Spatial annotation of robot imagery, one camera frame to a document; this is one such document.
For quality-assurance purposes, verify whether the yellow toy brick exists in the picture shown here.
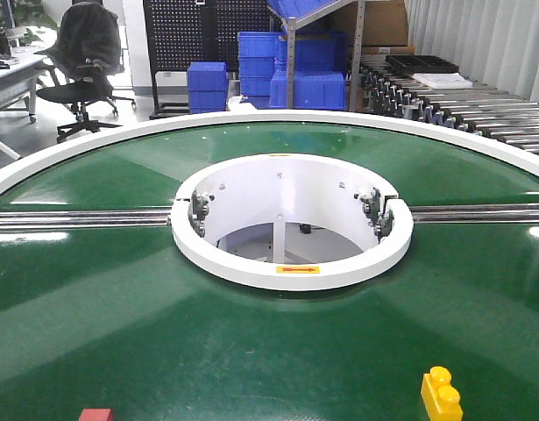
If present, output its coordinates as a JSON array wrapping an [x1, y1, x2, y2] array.
[[421, 366, 464, 421]]

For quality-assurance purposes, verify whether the white outer conveyor rim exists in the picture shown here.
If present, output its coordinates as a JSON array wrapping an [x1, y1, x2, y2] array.
[[0, 110, 539, 196]]

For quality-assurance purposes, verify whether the white flat tray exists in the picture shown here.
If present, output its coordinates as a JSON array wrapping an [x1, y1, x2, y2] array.
[[412, 73, 473, 89]]

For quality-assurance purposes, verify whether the large blue bin front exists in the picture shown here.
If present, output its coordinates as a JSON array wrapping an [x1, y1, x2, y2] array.
[[269, 70, 346, 111]]

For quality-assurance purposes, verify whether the right steel roller bar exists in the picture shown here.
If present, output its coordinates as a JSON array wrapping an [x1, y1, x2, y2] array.
[[409, 203, 539, 224]]

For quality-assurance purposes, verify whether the black pegboard panel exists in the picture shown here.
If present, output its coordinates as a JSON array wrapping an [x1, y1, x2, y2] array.
[[143, 0, 273, 119]]

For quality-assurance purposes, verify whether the cardboard box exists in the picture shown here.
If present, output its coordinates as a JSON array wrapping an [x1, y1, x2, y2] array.
[[330, 0, 415, 56]]

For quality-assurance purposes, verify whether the steel roller bar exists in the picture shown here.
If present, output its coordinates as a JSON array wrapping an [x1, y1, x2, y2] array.
[[409, 203, 539, 224], [0, 208, 171, 232]]

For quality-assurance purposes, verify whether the white inner conveyor ring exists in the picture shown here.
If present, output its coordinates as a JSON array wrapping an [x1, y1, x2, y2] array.
[[169, 153, 415, 292]]

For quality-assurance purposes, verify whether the red toy block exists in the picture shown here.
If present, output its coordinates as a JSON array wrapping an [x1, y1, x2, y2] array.
[[78, 408, 114, 421]]

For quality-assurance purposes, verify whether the black plastic tray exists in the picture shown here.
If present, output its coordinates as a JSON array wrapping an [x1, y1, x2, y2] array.
[[386, 54, 459, 74]]

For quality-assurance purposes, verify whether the grey desk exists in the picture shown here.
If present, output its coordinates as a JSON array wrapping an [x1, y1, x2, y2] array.
[[0, 46, 51, 161]]

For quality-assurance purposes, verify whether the small blue bin stack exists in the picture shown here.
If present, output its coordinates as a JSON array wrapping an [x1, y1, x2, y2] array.
[[187, 61, 229, 113]]

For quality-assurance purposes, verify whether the left steel roller bar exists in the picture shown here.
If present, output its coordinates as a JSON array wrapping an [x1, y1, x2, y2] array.
[[0, 208, 171, 232]]

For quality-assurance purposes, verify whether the metal shelving rack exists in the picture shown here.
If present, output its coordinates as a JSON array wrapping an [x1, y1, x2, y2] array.
[[266, 0, 365, 112]]

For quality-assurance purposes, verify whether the tall blue bin stack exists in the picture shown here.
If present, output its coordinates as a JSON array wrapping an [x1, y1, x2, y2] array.
[[238, 32, 280, 96]]

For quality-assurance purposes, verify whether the roller conveyor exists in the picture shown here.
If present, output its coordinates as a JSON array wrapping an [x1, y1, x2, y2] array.
[[360, 60, 539, 156]]

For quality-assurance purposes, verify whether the black office chair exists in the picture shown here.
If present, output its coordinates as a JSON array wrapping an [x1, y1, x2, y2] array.
[[36, 1, 124, 143]]

